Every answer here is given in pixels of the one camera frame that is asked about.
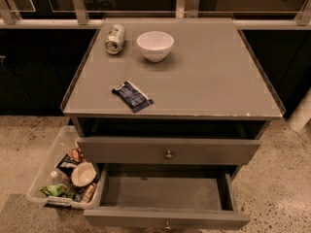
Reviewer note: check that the clear plastic storage bin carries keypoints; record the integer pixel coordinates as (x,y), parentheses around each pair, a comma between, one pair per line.
(64,141)

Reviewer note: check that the blue snack packet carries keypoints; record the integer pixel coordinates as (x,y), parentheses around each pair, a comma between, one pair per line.
(132,96)

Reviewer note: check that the clear plastic bottle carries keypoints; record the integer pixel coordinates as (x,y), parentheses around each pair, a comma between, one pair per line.
(60,178)

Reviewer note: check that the white ceramic bowl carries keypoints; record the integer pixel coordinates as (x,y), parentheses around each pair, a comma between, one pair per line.
(155,45)

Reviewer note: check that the grey drawer cabinet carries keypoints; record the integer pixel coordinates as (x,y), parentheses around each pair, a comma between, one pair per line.
(208,87)

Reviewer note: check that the green snack bag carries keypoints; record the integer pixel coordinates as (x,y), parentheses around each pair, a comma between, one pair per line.
(56,190)

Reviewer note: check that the grey open middle drawer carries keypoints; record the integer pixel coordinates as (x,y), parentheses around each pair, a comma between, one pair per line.
(167,197)

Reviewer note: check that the red snack packet in bin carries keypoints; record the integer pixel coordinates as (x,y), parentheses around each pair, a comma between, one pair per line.
(77,155)

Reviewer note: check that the black snack bag in bin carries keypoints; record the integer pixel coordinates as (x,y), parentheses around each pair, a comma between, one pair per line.
(67,165)

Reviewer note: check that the metal railing frame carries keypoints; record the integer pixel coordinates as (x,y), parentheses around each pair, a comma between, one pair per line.
(246,14)

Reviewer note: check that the silver soda can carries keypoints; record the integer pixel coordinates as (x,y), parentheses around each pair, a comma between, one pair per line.
(115,39)

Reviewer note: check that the white bowl in bin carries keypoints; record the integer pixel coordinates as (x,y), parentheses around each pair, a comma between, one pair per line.
(83,174)

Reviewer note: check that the grey upper drawer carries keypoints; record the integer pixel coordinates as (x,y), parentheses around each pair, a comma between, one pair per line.
(168,150)

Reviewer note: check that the brown can in bin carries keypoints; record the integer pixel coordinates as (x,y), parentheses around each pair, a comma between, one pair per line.
(89,192)

